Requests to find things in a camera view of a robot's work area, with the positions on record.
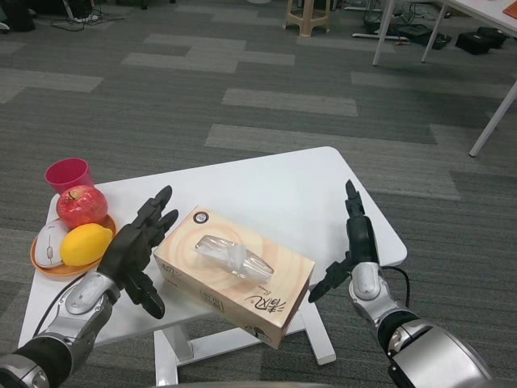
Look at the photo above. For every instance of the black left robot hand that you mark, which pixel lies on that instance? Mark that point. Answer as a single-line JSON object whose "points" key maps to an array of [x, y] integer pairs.
{"points": [[125, 250]]}

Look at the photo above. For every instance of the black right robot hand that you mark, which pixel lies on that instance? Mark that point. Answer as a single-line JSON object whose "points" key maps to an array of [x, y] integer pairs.
{"points": [[361, 242]]}

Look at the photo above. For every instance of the beige wood-print tissue box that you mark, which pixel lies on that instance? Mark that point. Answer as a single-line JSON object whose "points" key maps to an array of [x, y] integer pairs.
{"points": [[282, 283]]}

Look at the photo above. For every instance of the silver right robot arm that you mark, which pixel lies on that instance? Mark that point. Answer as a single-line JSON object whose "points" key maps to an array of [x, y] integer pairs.
{"points": [[369, 283]]}

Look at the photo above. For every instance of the yellow lemon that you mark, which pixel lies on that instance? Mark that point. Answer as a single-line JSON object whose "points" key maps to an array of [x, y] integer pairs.
{"points": [[85, 246]]}

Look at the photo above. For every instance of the red apple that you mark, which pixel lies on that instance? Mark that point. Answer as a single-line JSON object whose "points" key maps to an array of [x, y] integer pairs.
{"points": [[81, 208]]}

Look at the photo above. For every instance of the orange round plate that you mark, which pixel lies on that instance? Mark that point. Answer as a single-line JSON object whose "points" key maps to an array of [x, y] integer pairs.
{"points": [[60, 271]]}

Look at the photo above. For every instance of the white computer mouse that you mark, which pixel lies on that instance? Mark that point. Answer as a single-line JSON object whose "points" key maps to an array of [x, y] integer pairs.
{"points": [[48, 246]]}

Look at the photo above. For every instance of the pink plastic cup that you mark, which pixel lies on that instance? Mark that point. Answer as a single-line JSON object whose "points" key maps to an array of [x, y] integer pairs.
{"points": [[66, 174]]}

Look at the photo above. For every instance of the slanted white desk leg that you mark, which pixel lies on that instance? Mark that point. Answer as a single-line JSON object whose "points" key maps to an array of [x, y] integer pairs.
{"points": [[490, 121]]}

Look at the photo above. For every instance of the white desk foot bar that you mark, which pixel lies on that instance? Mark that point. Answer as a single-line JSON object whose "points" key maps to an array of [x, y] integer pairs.
{"points": [[373, 35]]}

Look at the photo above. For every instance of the white office desk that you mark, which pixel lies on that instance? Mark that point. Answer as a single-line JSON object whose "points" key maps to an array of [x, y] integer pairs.
{"points": [[383, 34]]}

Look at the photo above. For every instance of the black equipment case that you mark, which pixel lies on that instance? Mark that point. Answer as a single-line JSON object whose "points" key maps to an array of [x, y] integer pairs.
{"points": [[416, 32]]}

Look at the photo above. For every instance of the beige plastic stool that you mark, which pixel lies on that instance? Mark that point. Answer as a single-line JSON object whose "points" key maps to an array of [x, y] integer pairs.
{"points": [[307, 20]]}

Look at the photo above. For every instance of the black fabric bag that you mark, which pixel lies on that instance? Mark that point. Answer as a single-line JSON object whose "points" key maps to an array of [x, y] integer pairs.
{"points": [[478, 40]]}

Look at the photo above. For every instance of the white power strip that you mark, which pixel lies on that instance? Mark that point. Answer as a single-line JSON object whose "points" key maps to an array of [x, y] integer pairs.
{"points": [[87, 18]]}

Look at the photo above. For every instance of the dark bulky floor object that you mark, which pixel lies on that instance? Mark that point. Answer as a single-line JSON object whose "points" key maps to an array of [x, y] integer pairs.
{"points": [[18, 14]]}

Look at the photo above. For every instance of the orange sheet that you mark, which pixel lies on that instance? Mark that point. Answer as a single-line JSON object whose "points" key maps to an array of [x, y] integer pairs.
{"points": [[511, 8]]}

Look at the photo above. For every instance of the white table base frame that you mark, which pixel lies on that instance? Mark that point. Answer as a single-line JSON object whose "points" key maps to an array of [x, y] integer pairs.
{"points": [[165, 355]]}

